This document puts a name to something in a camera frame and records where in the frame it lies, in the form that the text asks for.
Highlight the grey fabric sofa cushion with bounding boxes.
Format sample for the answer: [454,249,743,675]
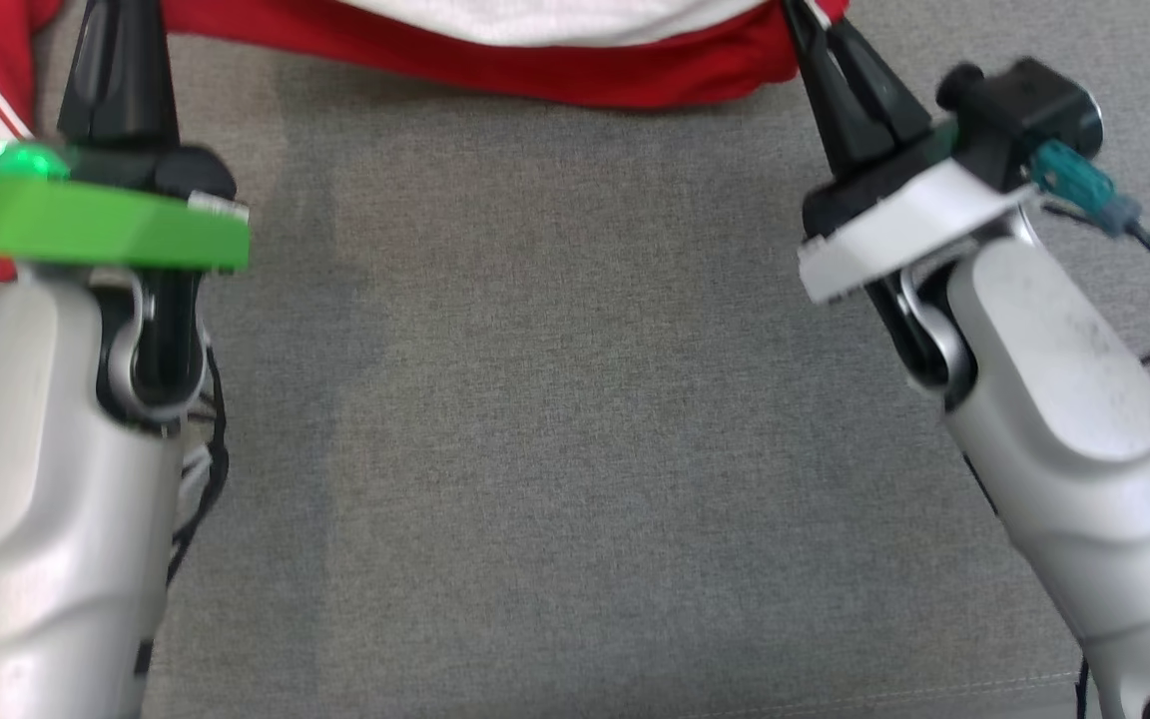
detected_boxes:
[0,0,1150,719]

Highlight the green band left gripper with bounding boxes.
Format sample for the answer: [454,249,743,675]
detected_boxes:
[0,0,252,276]

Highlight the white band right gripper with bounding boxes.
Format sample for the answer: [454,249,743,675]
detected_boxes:
[783,0,1047,306]

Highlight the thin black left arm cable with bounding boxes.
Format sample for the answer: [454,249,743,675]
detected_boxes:
[136,330,232,680]

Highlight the teal connector right camera cable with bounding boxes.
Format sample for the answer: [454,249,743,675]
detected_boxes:
[1029,140,1150,301]

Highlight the red Bulls shorts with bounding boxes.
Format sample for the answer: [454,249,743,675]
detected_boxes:
[0,0,851,286]

